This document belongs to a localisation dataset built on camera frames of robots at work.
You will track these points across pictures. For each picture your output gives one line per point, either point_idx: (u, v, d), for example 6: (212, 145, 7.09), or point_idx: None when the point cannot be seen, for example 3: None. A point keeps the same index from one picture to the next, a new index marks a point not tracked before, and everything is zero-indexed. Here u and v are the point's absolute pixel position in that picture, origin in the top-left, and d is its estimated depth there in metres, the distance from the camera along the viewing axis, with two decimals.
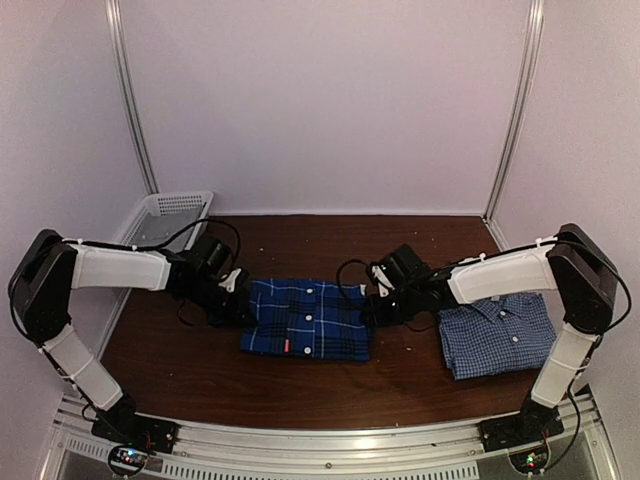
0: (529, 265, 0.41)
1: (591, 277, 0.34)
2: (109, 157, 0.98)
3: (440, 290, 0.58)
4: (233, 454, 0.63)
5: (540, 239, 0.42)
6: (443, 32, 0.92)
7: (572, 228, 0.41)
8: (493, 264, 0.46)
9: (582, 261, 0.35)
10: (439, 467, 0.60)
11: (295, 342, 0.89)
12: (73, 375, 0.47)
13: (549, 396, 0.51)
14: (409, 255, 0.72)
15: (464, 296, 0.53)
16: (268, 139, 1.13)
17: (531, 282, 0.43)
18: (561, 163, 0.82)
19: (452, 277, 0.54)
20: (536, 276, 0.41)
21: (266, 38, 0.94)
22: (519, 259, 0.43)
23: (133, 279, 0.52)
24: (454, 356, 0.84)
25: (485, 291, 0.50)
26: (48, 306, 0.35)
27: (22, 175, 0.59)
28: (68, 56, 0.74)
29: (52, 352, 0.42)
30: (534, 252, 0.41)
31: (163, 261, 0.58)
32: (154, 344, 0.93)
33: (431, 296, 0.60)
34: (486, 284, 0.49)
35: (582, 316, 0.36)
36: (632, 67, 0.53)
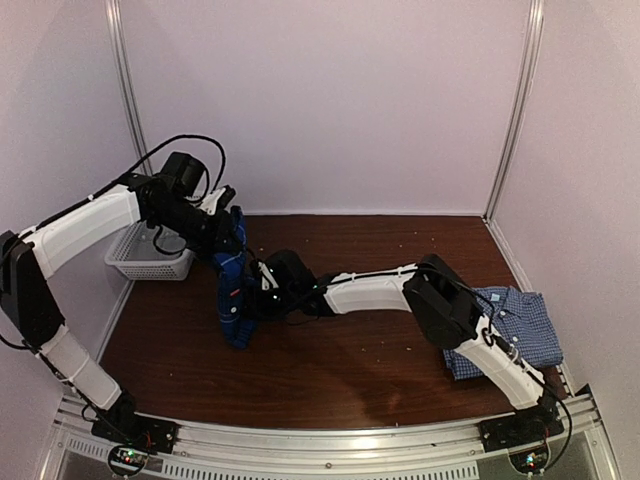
0: (390, 291, 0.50)
1: (439, 306, 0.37)
2: (109, 157, 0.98)
3: (316, 303, 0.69)
4: (233, 454, 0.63)
5: (400, 270, 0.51)
6: (443, 31, 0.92)
7: (433, 257, 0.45)
8: (362, 285, 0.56)
9: (433, 293, 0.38)
10: (439, 467, 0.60)
11: (241, 294, 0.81)
12: (71, 377, 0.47)
13: (518, 396, 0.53)
14: (294, 259, 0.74)
15: (338, 308, 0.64)
16: (269, 139, 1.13)
17: (390, 301, 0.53)
18: (561, 163, 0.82)
19: (327, 293, 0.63)
20: (393, 298, 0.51)
21: (266, 37, 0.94)
22: (382, 284, 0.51)
23: (104, 229, 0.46)
24: (454, 356, 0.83)
25: (352, 304, 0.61)
26: (28, 307, 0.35)
27: (23, 176, 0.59)
28: (67, 54, 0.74)
29: (48, 356, 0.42)
30: (394, 280, 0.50)
31: (125, 194, 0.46)
32: (154, 344, 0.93)
33: (310, 305, 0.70)
34: (354, 299, 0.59)
35: (439, 338, 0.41)
36: (631, 67, 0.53)
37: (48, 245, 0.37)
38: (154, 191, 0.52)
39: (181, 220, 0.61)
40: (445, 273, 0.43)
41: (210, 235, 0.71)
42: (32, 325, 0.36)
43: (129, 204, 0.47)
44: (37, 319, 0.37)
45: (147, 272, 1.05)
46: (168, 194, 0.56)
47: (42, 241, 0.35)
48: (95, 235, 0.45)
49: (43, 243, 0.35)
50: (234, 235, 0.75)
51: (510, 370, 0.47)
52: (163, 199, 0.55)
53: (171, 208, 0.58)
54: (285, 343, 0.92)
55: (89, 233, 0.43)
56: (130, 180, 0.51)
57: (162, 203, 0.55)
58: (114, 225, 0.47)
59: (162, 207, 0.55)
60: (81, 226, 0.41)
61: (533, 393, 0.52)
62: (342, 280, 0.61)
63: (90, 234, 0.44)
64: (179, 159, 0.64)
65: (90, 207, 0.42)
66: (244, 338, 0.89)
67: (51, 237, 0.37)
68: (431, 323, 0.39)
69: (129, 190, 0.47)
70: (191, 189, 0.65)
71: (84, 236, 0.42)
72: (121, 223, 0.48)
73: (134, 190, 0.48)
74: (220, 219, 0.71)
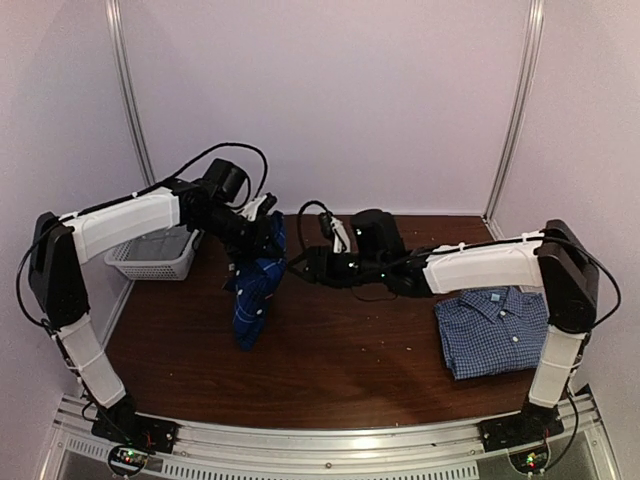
0: (513, 261, 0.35)
1: (578, 278, 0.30)
2: (109, 156, 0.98)
3: (413, 278, 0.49)
4: (233, 454, 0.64)
5: (527, 235, 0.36)
6: (443, 31, 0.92)
7: (559, 225, 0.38)
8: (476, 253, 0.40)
9: (569, 260, 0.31)
10: (438, 467, 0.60)
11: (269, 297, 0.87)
12: (80, 366, 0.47)
13: (546, 397, 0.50)
14: (389, 226, 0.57)
15: (439, 286, 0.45)
16: (269, 138, 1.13)
17: (517, 276, 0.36)
18: (561, 163, 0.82)
19: (427, 266, 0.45)
20: (522, 271, 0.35)
21: (266, 37, 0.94)
22: (504, 253, 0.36)
23: (145, 227, 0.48)
24: (454, 356, 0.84)
25: (461, 284, 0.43)
26: (59, 287, 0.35)
27: (24, 177, 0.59)
28: (66, 54, 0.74)
29: (63, 339, 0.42)
30: (521, 247, 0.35)
31: (166, 198, 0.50)
32: (154, 344, 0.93)
33: (402, 283, 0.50)
34: (463, 277, 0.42)
35: (565, 317, 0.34)
36: (631, 67, 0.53)
37: (87, 233, 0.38)
38: (196, 198, 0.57)
39: (222, 226, 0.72)
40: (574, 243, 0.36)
41: (250, 239, 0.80)
42: (60, 305, 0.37)
43: (169, 206, 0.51)
44: (66, 300, 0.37)
45: (148, 272, 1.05)
46: (211, 202, 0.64)
47: (82, 227, 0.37)
48: (136, 230, 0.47)
49: (82, 229, 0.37)
50: (274, 241, 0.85)
51: (565, 373, 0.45)
52: (206, 207, 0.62)
53: (210, 216, 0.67)
54: (285, 343, 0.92)
55: (128, 228, 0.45)
56: (173, 185, 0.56)
57: (201, 210, 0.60)
58: (154, 225, 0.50)
59: (201, 214, 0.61)
60: (121, 220, 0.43)
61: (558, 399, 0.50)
62: (449, 249, 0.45)
63: (131, 229, 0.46)
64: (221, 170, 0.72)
65: (132, 204, 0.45)
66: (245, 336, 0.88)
67: (92, 225, 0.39)
68: (560, 297, 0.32)
69: (172, 194, 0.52)
70: (229, 194, 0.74)
71: (124, 231, 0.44)
72: (161, 225, 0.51)
73: (176, 195, 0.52)
74: (259, 225, 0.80)
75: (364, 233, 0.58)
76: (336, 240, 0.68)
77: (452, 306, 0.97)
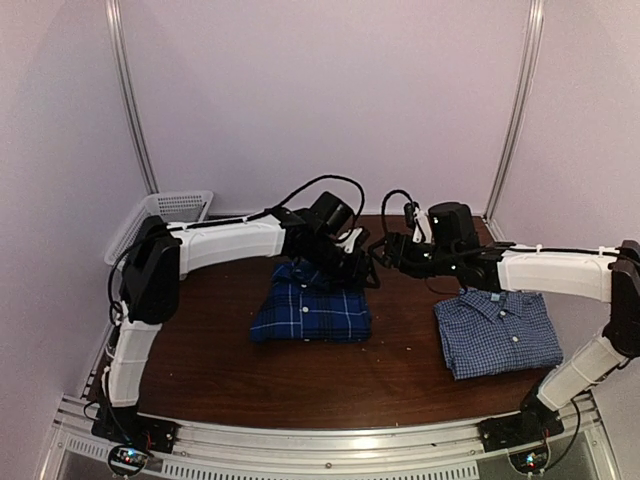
0: (587, 272, 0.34)
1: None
2: (108, 155, 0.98)
3: (486, 269, 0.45)
4: (233, 453, 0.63)
5: (604, 249, 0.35)
6: (443, 31, 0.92)
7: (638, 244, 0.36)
8: (551, 258, 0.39)
9: None
10: (439, 467, 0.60)
11: (333, 322, 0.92)
12: (121, 359, 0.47)
13: (554, 397, 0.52)
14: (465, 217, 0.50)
15: (509, 283, 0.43)
16: (269, 138, 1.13)
17: (588, 288, 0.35)
18: (561, 163, 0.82)
19: (501, 260, 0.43)
20: (589, 284, 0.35)
21: (266, 37, 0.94)
22: (577, 263, 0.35)
23: (246, 252, 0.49)
24: (454, 356, 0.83)
25: (531, 284, 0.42)
26: (153, 292, 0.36)
27: (24, 177, 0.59)
28: (66, 54, 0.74)
29: (130, 333, 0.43)
30: (596, 258, 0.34)
31: (276, 228, 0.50)
32: (154, 344, 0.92)
33: (474, 275, 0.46)
34: (533, 278, 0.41)
35: (627, 338, 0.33)
36: (631, 67, 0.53)
37: (193, 247, 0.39)
38: (302, 233, 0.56)
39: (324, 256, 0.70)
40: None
41: (345, 269, 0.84)
42: (148, 307, 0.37)
43: (275, 237, 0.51)
44: (154, 304, 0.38)
45: None
46: (314, 237, 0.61)
47: (190, 241, 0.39)
48: (236, 254, 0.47)
49: (189, 243, 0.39)
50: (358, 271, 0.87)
51: (586, 384, 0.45)
52: (309, 241, 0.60)
53: (315, 247, 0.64)
54: (284, 343, 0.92)
55: (232, 249, 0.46)
56: (282, 214, 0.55)
57: (306, 243, 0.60)
58: (255, 252, 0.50)
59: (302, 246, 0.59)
60: (228, 241, 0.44)
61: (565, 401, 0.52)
62: (525, 250, 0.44)
63: (234, 251, 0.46)
64: (330, 201, 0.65)
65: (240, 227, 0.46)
66: (261, 328, 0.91)
67: (198, 241, 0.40)
68: (626, 316, 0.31)
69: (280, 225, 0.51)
70: (334, 229, 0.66)
71: (227, 251, 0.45)
72: (262, 252, 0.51)
73: (284, 227, 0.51)
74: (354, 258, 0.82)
75: (440, 222, 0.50)
76: (417, 231, 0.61)
77: (452, 306, 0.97)
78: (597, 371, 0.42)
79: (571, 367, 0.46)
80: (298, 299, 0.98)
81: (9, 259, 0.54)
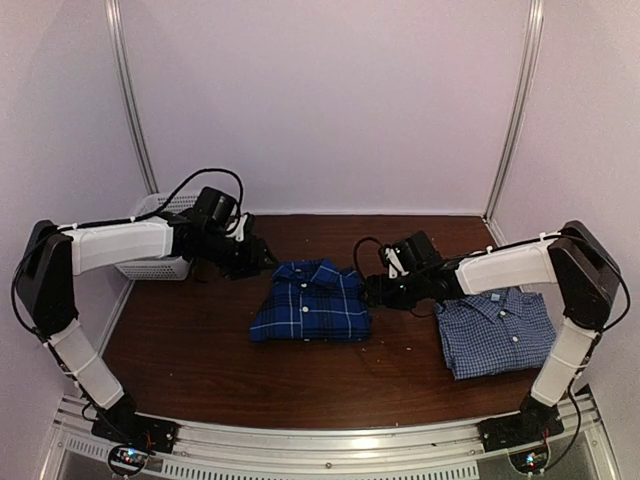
0: (532, 258, 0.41)
1: (589, 270, 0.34)
2: (108, 155, 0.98)
3: (449, 281, 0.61)
4: (233, 454, 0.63)
5: (544, 235, 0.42)
6: (443, 31, 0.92)
7: (577, 226, 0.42)
8: (499, 256, 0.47)
9: (582, 255, 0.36)
10: (439, 467, 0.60)
11: (332, 322, 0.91)
12: (76, 371, 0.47)
13: (548, 395, 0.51)
14: (425, 245, 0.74)
15: (469, 286, 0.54)
16: (268, 137, 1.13)
17: (531, 274, 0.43)
18: (561, 163, 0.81)
19: (460, 268, 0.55)
20: (534, 269, 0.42)
21: (266, 36, 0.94)
22: (522, 252, 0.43)
23: (135, 252, 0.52)
24: (454, 356, 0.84)
25: (489, 282, 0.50)
26: (50, 296, 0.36)
27: (24, 177, 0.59)
28: (66, 55, 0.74)
29: (55, 346, 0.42)
30: (537, 245, 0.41)
31: (163, 227, 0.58)
32: (155, 344, 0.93)
33: (439, 286, 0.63)
34: (490, 274, 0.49)
35: (581, 310, 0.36)
36: (631, 66, 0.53)
37: (85, 245, 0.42)
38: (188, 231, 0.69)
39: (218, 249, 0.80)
40: (593, 243, 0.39)
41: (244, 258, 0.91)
42: (45, 311, 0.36)
43: (164, 236, 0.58)
44: (51, 307, 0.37)
45: (148, 272, 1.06)
46: (201, 233, 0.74)
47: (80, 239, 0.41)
48: (126, 254, 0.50)
49: (80, 241, 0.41)
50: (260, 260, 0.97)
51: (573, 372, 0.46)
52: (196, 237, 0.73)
53: (205, 240, 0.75)
54: (284, 343, 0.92)
55: (124, 249, 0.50)
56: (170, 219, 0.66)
57: (195, 239, 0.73)
58: (144, 251, 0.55)
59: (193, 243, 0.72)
60: (120, 240, 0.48)
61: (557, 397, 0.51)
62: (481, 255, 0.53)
63: (123, 251, 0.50)
64: (212, 196, 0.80)
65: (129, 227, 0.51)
66: (261, 327, 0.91)
67: (89, 239, 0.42)
68: (575, 288, 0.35)
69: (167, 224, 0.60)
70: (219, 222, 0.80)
71: (119, 250, 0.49)
72: (149, 251, 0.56)
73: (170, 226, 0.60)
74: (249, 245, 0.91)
75: (401, 251, 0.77)
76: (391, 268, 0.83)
77: (452, 306, 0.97)
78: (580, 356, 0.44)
79: (555, 358, 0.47)
80: (299, 299, 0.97)
81: (8, 259, 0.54)
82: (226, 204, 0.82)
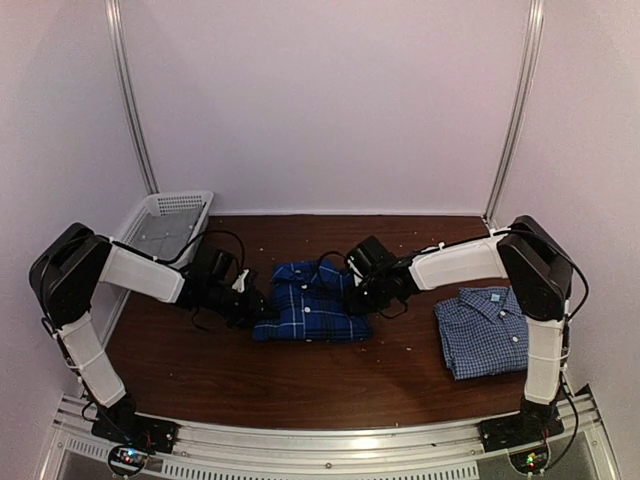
0: (482, 254, 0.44)
1: (536, 264, 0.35)
2: (108, 154, 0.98)
3: (403, 278, 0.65)
4: (233, 454, 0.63)
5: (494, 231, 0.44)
6: (442, 32, 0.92)
7: (526, 219, 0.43)
8: (449, 254, 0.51)
9: (528, 249, 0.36)
10: (439, 467, 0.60)
11: (334, 323, 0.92)
12: (81, 367, 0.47)
13: (539, 392, 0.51)
14: (375, 245, 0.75)
15: (424, 281, 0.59)
16: (268, 137, 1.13)
17: (484, 268, 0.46)
18: (562, 161, 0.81)
19: (413, 265, 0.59)
20: (486, 264, 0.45)
21: (266, 37, 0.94)
22: (474, 248, 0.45)
23: (147, 286, 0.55)
24: (454, 356, 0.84)
25: (443, 275, 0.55)
26: (71, 289, 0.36)
27: (24, 178, 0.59)
28: (67, 56, 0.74)
29: (65, 339, 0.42)
30: (487, 241, 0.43)
31: (177, 275, 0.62)
32: (155, 344, 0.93)
33: (395, 283, 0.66)
34: (444, 269, 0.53)
35: (535, 303, 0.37)
36: (631, 66, 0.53)
37: (116, 257, 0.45)
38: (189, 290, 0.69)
39: (217, 301, 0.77)
40: (542, 236, 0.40)
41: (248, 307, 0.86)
42: (62, 304, 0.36)
43: (175, 283, 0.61)
44: (66, 301, 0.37)
45: None
46: (201, 285, 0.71)
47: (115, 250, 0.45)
48: (139, 283, 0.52)
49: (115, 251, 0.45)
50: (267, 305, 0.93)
51: (556, 365, 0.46)
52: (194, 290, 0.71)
53: (207, 294, 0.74)
54: (284, 343, 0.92)
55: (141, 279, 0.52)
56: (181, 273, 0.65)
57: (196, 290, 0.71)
58: (155, 289, 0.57)
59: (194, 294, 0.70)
60: (143, 268, 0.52)
61: (551, 394, 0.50)
62: (432, 250, 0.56)
63: (139, 280, 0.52)
64: (212, 249, 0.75)
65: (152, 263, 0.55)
66: (264, 328, 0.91)
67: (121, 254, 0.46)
68: (527, 283, 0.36)
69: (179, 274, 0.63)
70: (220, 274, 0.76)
71: (136, 277, 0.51)
72: (157, 289, 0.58)
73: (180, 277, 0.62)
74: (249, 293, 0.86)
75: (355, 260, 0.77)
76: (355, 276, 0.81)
77: (452, 306, 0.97)
78: (557, 350, 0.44)
79: (535, 357, 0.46)
80: (300, 300, 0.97)
81: (9, 259, 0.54)
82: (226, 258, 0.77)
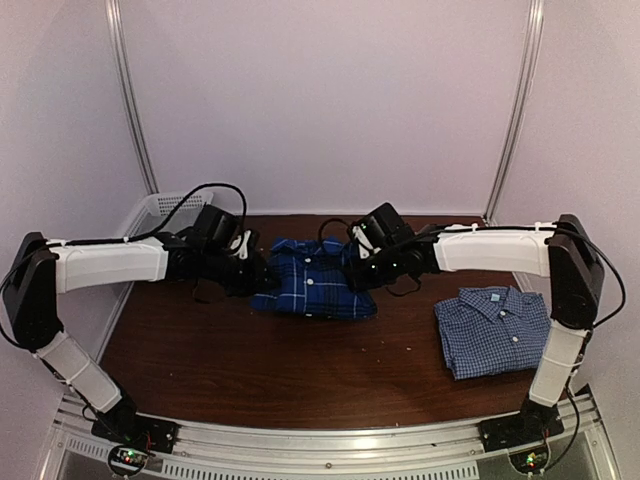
0: (526, 249, 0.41)
1: (583, 272, 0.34)
2: (108, 154, 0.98)
3: (423, 252, 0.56)
4: (233, 454, 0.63)
5: (540, 225, 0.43)
6: (443, 32, 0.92)
7: (573, 221, 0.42)
8: (487, 239, 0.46)
9: (577, 254, 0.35)
10: (439, 467, 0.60)
11: (336, 297, 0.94)
12: (69, 379, 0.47)
13: (547, 395, 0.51)
14: (390, 215, 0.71)
15: (447, 263, 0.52)
16: (268, 137, 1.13)
17: (524, 265, 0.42)
18: (561, 162, 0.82)
19: (438, 242, 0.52)
20: (528, 259, 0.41)
21: (266, 37, 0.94)
22: (516, 239, 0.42)
23: (124, 274, 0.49)
24: (454, 356, 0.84)
25: (472, 262, 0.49)
26: (30, 314, 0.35)
27: (23, 178, 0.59)
28: (67, 57, 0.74)
29: (45, 357, 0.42)
30: (532, 235, 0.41)
31: (159, 250, 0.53)
32: (155, 344, 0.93)
33: (413, 257, 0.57)
34: (476, 254, 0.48)
35: (569, 310, 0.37)
36: (631, 66, 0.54)
37: (71, 263, 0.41)
38: (185, 254, 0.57)
39: (219, 269, 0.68)
40: (585, 240, 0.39)
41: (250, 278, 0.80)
42: (28, 329, 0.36)
43: (158, 260, 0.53)
44: (33, 325, 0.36)
45: None
46: (201, 255, 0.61)
47: (66, 256, 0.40)
48: (115, 275, 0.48)
49: (66, 258, 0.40)
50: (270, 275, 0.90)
51: (568, 371, 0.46)
52: (196, 263, 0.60)
53: (206, 263, 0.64)
54: (284, 343, 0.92)
55: (113, 272, 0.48)
56: (165, 239, 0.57)
57: (195, 263, 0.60)
58: (139, 273, 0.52)
59: (195, 266, 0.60)
60: (111, 260, 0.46)
61: (556, 397, 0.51)
62: (461, 231, 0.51)
63: (112, 273, 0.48)
64: (212, 214, 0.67)
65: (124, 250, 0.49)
66: (264, 298, 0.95)
67: (75, 257, 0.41)
68: (566, 289, 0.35)
69: (163, 246, 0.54)
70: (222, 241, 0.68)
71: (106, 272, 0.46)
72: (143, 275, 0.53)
73: (167, 250, 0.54)
74: (253, 262, 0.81)
75: (366, 227, 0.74)
76: (362, 248, 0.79)
77: (452, 306, 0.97)
78: (573, 356, 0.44)
79: (547, 360, 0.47)
80: (303, 271, 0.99)
81: (8, 259, 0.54)
82: (229, 222, 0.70)
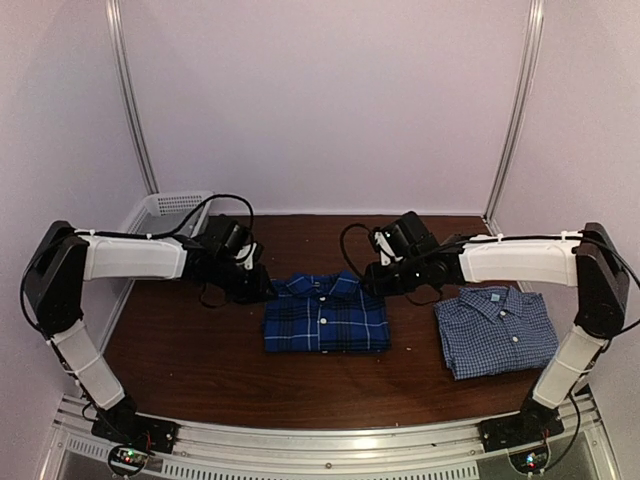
0: (551, 258, 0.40)
1: (611, 281, 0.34)
2: (108, 153, 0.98)
3: (448, 263, 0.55)
4: (233, 454, 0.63)
5: (566, 233, 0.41)
6: (443, 32, 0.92)
7: (599, 227, 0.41)
8: (513, 250, 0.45)
9: (605, 263, 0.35)
10: (439, 467, 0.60)
11: (350, 334, 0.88)
12: (77, 371, 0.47)
13: (550, 398, 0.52)
14: (416, 223, 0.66)
15: (472, 275, 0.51)
16: (268, 138, 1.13)
17: (549, 274, 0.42)
18: (561, 162, 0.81)
19: (464, 253, 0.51)
20: (554, 268, 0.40)
21: (266, 37, 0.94)
22: (542, 249, 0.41)
23: (146, 269, 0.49)
24: (454, 356, 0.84)
25: (498, 273, 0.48)
26: (57, 299, 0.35)
27: (23, 179, 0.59)
28: (66, 56, 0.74)
29: (59, 345, 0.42)
30: (558, 244, 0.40)
31: (178, 249, 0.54)
32: (155, 344, 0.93)
33: (437, 268, 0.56)
34: (502, 266, 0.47)
35: (594, 319, 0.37)
36: (631, 67, 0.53)
37: (99, 252, 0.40)
38: (200, 258, 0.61)
39: (228, 275, 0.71)
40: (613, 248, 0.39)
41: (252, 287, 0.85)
42: (51, 312, 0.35)
43: (177, 258, 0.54)
44: (56, 311, 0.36)
45: None
46: (213, 260, 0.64)
47: (95, 245, 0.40)
48: (137, 269, 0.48)
49: (95, 246, 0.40)
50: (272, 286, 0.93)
51: (576, 376, 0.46)
52: (209, 266, 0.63)
53: (218, 270, 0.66)
54: None
55: (136, 265, 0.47)
56: (184, 242, 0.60)
57: (205, 268, 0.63)
58: (155, 270, 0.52)
59: (203, 271, 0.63)
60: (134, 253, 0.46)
61: (559, 399, 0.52)
62: (487, 241, 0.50)
63: (135, 265, 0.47)
64: (226, 224, 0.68)
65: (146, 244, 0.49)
66: (277, 338, 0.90)
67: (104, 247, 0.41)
68: (592, 298, 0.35)
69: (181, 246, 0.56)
70: (232, 249, 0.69)
71: (130, 264, 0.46)
72: (161, 272, 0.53)
73: (186, 250, 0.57)
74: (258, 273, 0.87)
75: (390, 235, 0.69)
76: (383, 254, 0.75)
77: (452, 306, 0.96)
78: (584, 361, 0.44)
79: (557, 362, 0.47)
80: (317, 311, 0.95)
81: (8, 259, 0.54)
82: (240, 232, 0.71)
